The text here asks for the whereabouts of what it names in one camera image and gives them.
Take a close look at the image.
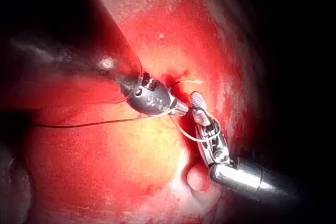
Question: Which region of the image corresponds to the blue thread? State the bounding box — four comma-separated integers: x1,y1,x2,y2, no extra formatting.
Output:
34,79,222,143

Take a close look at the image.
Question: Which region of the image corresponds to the left arm needle driver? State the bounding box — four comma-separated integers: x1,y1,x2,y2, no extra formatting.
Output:
119,72,176,117

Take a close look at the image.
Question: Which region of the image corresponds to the left arm needle driver jaw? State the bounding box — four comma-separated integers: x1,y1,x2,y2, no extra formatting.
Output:
170,98,190,116

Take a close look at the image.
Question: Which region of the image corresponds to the right arm needle driver jaw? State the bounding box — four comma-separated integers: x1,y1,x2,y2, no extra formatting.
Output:
192,108,212,127
191,91,207,110

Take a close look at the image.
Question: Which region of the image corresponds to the tissue pad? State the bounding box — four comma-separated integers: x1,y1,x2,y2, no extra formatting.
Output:
0,0,276,224

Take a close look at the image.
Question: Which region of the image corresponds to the right arm needle driver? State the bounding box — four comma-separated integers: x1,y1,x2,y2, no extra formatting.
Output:
196,125,232,168

